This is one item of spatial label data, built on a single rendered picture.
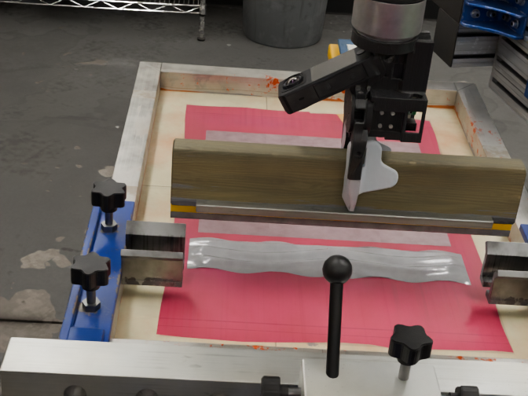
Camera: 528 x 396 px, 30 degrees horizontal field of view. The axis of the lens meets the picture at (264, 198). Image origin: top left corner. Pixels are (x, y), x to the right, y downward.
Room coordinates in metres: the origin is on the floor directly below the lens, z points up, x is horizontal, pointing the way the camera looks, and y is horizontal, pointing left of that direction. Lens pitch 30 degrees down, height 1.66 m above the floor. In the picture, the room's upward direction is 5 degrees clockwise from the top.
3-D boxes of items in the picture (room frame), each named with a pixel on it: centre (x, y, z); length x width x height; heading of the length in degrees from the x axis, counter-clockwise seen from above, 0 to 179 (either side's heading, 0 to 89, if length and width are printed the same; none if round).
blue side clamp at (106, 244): (0.94, 0.18, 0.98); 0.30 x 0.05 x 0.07; 3
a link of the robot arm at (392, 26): (1.01, -0.11, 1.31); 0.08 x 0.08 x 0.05
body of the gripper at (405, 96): (1.00, -0.12, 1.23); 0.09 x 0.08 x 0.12; 94
